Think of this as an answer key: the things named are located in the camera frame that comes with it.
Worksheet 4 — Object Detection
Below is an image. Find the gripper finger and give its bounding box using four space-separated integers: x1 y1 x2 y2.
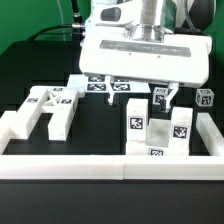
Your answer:
164 82 179 111
105 76 116 105

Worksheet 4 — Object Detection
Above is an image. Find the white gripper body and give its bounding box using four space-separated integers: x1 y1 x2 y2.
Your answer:
79 1 212 88

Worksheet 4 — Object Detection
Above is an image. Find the white chair back frame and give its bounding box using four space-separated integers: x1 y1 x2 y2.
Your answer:
11 86 85 141

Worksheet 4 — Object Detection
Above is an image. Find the white chair seat part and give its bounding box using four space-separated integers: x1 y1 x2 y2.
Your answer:
125 118 191 157

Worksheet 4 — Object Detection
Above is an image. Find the white marker sheet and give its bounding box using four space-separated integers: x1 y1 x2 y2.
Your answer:
67 74 151 93

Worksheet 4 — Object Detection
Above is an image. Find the white U-shaped fence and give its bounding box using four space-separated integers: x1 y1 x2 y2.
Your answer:
0 111 224 180

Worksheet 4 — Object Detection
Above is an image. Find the black cable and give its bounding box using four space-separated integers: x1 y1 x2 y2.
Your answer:
27 0 86 42

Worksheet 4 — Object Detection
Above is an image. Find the grey thin cable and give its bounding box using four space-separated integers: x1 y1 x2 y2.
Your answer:
56 0 66 42

